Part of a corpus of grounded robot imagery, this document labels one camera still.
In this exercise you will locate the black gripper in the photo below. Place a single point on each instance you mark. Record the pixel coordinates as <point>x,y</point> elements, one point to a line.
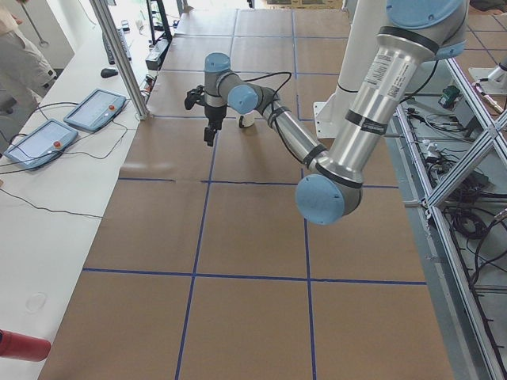
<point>215,115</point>

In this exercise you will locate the white smiley mug black handle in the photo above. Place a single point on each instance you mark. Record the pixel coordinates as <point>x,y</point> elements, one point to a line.
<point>246,120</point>

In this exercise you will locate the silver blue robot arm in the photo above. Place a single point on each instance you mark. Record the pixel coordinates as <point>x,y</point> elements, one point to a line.
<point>388,41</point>

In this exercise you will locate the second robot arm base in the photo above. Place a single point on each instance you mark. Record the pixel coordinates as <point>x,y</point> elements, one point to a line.
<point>490,81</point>

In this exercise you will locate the far blue teach pendant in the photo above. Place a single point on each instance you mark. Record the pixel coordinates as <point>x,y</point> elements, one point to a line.
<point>96,110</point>

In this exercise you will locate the blue teach pendant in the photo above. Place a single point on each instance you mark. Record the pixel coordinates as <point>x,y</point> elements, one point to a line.
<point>96,110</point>
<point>42,145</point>

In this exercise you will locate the black computer mouse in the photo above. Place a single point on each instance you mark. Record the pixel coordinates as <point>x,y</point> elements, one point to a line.
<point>108,72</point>

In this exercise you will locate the near blue teach pendant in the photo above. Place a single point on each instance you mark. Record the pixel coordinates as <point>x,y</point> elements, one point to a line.
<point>42,145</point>

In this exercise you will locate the person in beige clothes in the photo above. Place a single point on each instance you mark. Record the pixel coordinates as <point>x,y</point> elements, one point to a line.
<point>25,73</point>

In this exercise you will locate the green power box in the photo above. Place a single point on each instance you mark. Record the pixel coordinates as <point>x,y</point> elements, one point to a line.
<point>449,96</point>

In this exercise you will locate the red cylinder bottle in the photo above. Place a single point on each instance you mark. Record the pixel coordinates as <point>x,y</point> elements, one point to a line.
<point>28,348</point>

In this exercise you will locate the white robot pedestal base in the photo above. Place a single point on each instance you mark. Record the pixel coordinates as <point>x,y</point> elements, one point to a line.
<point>330,115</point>

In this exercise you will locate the aluminium frame post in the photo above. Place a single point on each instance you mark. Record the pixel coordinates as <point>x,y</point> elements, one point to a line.
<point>108,27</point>

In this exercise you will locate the aluminium lattice frame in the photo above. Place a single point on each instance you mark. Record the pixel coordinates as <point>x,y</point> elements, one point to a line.
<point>454,182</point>

